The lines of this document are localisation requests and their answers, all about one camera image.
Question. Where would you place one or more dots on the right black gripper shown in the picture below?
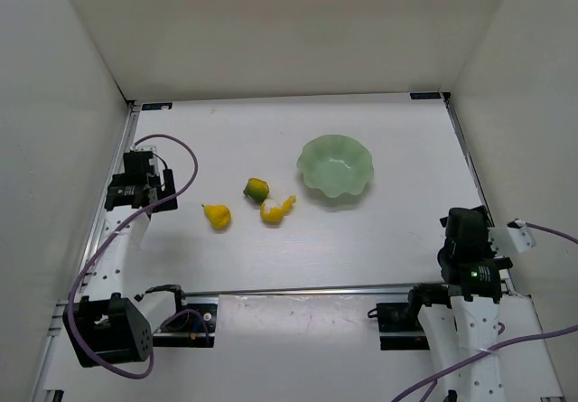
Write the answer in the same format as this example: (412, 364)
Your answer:
(466, 232)

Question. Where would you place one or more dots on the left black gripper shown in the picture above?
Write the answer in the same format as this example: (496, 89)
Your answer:
(139, 192)

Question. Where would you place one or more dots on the yellow fake pear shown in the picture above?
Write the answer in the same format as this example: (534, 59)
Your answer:
(219, 216)

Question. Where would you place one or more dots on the green yellow fake mango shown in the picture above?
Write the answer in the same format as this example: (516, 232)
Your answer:
(257, 190)

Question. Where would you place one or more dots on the peeled yellow fake lemon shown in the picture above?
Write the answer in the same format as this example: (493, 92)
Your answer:
(272, 212)

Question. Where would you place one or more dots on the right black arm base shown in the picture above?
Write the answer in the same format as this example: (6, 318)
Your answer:
(399, 329)

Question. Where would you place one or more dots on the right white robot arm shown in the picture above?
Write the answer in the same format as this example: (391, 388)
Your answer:
(460, 316)

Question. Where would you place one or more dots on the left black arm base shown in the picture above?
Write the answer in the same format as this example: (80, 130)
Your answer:
(192, 330)

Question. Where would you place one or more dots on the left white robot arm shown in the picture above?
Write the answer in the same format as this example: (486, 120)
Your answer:
(111, 321)

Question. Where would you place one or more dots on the green wavy fruit bowl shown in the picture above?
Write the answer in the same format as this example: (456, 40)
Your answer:
(336, 165)

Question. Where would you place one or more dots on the left blue corner label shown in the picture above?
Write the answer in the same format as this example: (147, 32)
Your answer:
(156, 106)

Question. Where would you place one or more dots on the blue corner label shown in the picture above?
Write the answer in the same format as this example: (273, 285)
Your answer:
(425, 95)
(156, 106)

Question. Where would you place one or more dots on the right blue corner label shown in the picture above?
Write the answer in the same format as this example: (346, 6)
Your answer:
(425, 95)

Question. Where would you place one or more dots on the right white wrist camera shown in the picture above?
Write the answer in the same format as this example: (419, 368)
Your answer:
(513, 239)

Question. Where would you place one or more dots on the front aluminium rail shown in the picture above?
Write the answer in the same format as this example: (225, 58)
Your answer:
(399, 289)

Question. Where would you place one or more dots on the right aluminium rail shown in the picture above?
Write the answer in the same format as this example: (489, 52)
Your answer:
(447, 100)

